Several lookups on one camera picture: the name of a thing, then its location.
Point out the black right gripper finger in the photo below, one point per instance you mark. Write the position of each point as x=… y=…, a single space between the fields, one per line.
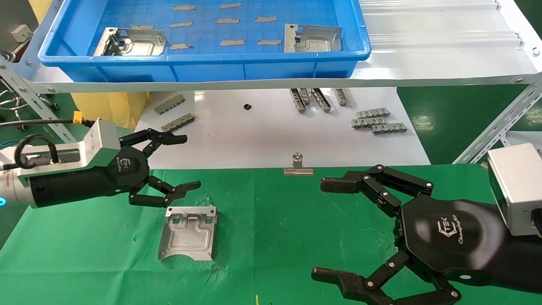
x=338 y=185

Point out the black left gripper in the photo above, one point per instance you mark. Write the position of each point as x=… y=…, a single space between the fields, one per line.
x=127 y=169

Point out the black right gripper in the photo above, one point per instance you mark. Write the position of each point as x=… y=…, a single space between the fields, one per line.
x=453 y=237

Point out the stamped sheet metal part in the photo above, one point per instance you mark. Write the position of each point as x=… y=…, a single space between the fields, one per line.
x=315 y=41
x=186 y=241
x=139 y=44

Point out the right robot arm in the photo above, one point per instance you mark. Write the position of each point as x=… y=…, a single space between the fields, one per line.
x=523 y=262

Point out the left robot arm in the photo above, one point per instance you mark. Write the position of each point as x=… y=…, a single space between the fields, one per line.
x=63 y=186

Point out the silver binder clip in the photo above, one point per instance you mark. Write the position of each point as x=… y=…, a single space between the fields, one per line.
x=298 y=171

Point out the green cloth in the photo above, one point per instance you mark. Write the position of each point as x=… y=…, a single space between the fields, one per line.
x=275 y=233

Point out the yellow mesh bag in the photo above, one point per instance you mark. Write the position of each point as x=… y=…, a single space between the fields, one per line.
x=106 y=106
x=42 y=8

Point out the white board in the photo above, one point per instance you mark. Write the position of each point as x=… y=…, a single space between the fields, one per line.
x=254 y=135

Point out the blue plastic tray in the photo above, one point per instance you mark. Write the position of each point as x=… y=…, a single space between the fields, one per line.
x=207 y=70

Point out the grey tape strip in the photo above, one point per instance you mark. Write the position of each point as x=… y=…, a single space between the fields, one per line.
x=142 y=26
x=180 y=24
x=232 y=42
x=181 y=45
x=184 y=7
x=269 y=42
x=265 y=19
x=230 y=5
x=227 y=20

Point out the perforated metal shelf brace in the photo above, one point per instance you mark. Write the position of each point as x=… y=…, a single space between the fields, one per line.
x=499 y=123
x=38 y=101

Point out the white metal shelf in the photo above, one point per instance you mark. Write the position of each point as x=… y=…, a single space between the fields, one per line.
x=423 y=51

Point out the chrome wheeled stool base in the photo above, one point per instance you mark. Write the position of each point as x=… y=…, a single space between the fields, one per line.
x=12 y=103

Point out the white panel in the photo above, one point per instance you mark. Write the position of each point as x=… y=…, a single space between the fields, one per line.
x=525 y=137

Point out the small grey box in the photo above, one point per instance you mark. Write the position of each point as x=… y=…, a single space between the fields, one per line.
x=21 y=33

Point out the grey metal rail part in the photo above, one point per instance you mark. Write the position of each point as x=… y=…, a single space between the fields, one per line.
x=297 y=101
x=321 y=100
x=306 y=95
x=169 y=104
x=341 y=96
x=372 y=113
x=388 y=128
x=180 y=122
x=367 y=123

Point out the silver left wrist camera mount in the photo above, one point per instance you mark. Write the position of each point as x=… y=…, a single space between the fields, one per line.
x=100 y=140

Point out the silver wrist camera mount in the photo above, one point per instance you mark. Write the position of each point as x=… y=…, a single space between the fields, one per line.
x=100 y=140
x=518 y=186

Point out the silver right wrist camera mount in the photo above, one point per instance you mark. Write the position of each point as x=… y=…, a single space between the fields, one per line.
x=518 y=186

